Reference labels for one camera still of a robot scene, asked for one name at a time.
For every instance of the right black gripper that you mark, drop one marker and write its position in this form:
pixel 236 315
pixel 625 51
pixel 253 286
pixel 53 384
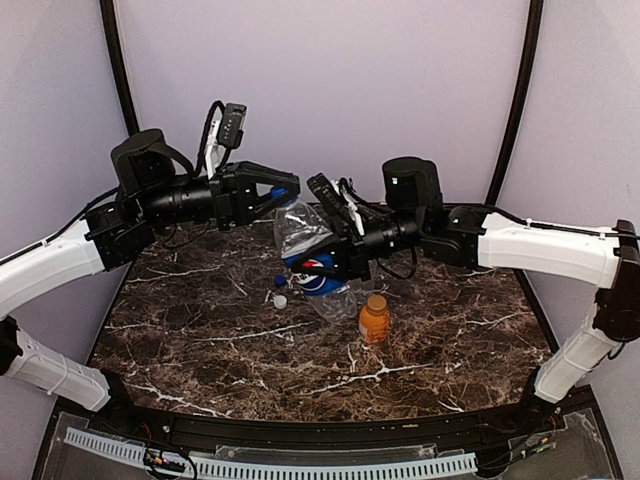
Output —
pixel 350 259

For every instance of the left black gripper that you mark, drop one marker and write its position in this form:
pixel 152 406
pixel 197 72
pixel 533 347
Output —
pixel 234 192

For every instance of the white bottle cap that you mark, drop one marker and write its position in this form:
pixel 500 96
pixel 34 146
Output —
pixel 280 301

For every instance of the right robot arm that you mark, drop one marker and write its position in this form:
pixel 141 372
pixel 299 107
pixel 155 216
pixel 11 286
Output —
pixel 483 236

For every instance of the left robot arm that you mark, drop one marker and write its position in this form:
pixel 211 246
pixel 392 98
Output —
pixel 158 188

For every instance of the orange juice bottle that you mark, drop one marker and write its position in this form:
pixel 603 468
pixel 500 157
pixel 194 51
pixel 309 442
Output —
pixel 375 320

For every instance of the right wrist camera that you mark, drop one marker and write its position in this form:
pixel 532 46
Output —
pixel 336 201

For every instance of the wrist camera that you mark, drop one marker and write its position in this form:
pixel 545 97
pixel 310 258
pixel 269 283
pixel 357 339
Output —
pixel 336 201
pixel 222 133

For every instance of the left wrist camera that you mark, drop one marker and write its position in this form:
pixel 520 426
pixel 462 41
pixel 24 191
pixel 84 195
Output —
pixel 222 133

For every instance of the right black frame post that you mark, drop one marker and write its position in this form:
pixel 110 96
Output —
pixel 520 93

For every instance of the black frame post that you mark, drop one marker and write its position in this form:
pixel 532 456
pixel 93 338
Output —
pixel 118 67
pixel 520 93

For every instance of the black front rail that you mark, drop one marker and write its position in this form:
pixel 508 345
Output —
pixel 485 429

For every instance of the left black frame post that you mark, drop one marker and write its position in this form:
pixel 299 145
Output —
pixel 118 67

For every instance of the white slotted cable duct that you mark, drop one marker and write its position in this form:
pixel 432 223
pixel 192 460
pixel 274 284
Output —
pixel 245 463

